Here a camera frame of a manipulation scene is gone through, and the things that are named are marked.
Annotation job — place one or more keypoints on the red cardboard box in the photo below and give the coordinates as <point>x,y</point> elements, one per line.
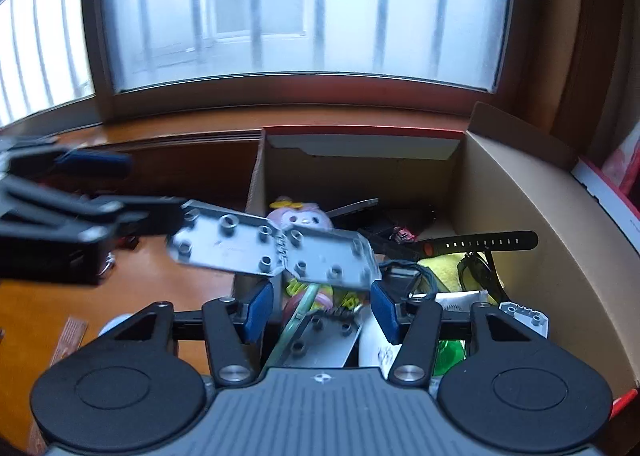
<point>530,216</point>

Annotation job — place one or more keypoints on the yellow cloth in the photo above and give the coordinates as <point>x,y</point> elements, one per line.
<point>442,273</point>

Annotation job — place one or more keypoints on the white sunscreen tube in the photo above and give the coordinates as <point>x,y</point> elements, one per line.
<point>116,325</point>

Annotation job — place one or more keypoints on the black glasses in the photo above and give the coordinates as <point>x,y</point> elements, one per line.
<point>475,268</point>

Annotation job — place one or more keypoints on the green plastic cone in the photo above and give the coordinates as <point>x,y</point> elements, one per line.
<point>450,353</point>

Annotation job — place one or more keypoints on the dark flat phone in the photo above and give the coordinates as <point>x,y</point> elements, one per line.
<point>356,206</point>

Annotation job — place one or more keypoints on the window with brown frame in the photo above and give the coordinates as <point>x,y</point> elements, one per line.
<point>100,61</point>

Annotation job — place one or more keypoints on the small red toy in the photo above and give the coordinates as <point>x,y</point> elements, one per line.
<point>403,234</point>

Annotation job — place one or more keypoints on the pink plush toy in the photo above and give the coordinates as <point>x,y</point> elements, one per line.
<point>300,216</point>

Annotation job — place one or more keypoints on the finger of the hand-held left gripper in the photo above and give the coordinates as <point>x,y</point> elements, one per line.
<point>95,164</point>
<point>125,213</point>

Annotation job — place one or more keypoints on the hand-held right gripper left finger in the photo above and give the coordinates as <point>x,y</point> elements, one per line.
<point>260,311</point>

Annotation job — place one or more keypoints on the red and white carton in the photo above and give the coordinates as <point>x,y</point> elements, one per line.
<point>617,171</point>

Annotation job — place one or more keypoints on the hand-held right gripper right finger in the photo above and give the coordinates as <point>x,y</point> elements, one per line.
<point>385,311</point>

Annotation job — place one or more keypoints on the clear plastic ruler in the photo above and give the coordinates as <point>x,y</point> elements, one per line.
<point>70,338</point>

